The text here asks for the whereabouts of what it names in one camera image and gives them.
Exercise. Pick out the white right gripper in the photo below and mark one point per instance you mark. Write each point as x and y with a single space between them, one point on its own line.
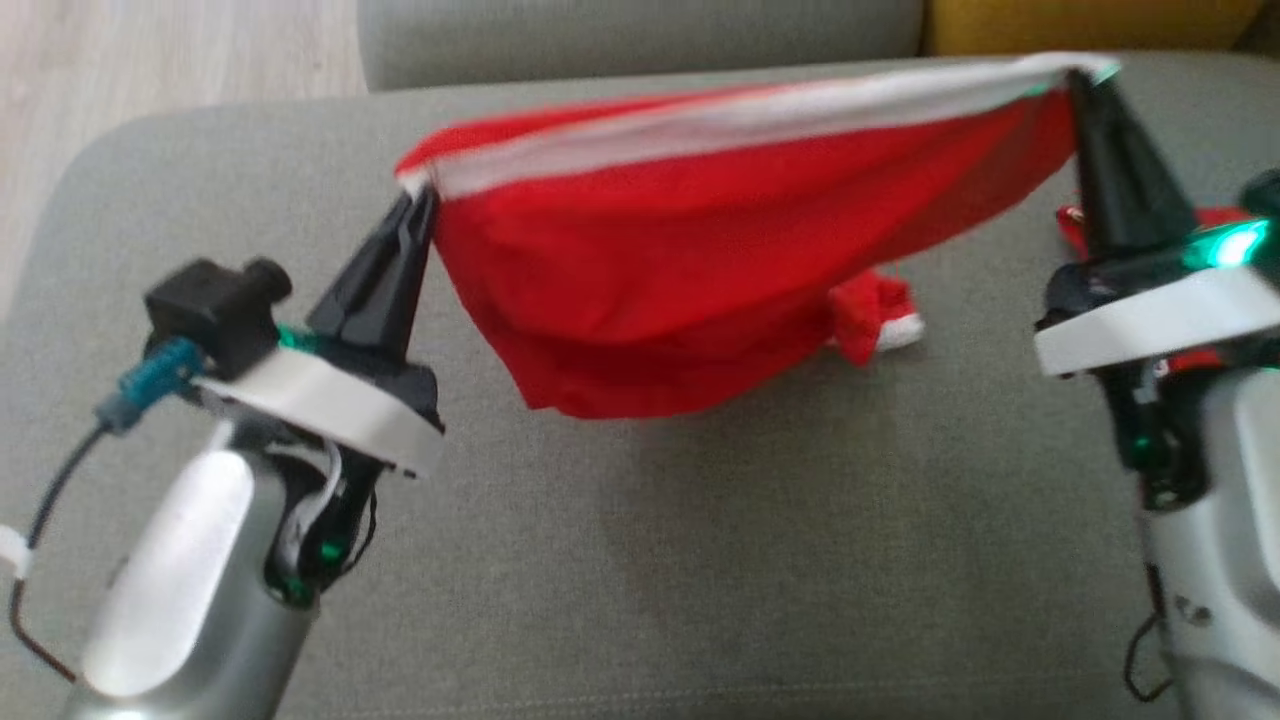
1150 315

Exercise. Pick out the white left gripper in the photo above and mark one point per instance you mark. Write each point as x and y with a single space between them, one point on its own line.
330 405

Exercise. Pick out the red shorts white stripes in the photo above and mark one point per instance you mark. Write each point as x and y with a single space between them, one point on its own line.
1068 228

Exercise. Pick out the red printed basketball jersey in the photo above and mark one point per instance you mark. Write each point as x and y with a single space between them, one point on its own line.
650 280

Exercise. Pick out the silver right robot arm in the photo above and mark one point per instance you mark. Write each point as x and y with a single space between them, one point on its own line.
1230 560

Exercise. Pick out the yellow sofa cushion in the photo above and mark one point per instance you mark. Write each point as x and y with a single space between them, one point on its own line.
1090 22

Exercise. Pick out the grey fabric sofa cushion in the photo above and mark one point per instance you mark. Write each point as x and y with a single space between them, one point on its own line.
640 35

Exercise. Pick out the large grey sofa seat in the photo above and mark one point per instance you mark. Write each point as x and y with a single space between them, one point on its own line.
650 560

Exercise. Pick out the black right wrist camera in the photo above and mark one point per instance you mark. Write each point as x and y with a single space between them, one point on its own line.
1265 190

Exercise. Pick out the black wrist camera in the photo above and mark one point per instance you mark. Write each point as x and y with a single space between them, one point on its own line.
215 310
1265 190

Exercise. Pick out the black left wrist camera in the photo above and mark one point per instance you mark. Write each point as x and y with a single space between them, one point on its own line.
215 310

